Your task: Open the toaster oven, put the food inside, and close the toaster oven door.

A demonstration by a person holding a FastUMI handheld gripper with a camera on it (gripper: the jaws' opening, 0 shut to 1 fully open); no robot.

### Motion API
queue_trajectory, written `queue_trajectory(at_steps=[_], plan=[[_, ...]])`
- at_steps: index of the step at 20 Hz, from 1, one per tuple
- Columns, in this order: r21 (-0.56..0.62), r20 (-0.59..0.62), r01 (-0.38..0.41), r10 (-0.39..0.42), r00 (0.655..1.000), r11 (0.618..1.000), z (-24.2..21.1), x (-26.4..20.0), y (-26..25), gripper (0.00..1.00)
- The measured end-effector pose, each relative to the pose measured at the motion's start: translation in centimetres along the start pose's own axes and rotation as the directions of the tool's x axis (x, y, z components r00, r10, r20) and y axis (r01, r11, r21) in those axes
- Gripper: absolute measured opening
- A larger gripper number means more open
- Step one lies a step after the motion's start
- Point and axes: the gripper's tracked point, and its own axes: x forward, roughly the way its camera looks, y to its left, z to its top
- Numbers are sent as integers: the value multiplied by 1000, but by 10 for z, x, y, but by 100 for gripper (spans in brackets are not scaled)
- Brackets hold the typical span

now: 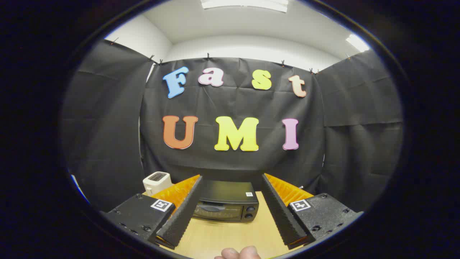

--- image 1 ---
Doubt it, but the white pop-up toaster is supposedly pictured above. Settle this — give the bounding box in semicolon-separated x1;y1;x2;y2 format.
143;172;173;196

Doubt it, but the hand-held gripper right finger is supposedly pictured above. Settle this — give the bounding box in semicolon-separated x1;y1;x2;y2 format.
261;173;363;250

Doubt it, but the long ceiling light panel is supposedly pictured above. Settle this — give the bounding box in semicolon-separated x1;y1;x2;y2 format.
201;0;289;13

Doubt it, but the small ceiling light panel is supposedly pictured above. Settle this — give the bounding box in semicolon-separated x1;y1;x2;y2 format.
346;34;370;53

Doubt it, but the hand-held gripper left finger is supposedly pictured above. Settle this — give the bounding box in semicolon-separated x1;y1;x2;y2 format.
101;174;203;250

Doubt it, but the black toaster oven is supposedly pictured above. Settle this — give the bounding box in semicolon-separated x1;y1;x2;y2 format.
192;180;260;222

